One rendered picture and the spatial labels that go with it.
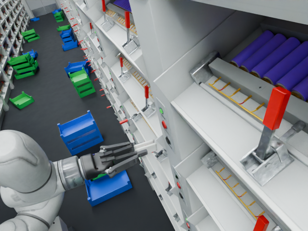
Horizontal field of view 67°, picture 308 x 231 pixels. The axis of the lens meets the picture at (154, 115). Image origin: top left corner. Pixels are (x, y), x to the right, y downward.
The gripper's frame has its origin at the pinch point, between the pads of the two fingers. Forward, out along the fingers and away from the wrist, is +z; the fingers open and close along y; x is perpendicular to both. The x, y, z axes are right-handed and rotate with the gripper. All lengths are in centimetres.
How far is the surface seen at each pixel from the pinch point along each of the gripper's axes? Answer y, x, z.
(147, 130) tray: -16.3, -6.4, 6.3
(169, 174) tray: 7.4, -7.3, 4.6
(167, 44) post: 25.3, 40.4, -1.6
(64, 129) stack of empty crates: -133, -71, -37
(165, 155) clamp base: 0.9, -5.2, 6.3
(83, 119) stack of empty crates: -136, -67, -18
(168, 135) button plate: 21.4, 20.7, -0.6
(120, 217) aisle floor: -37, -84, -13
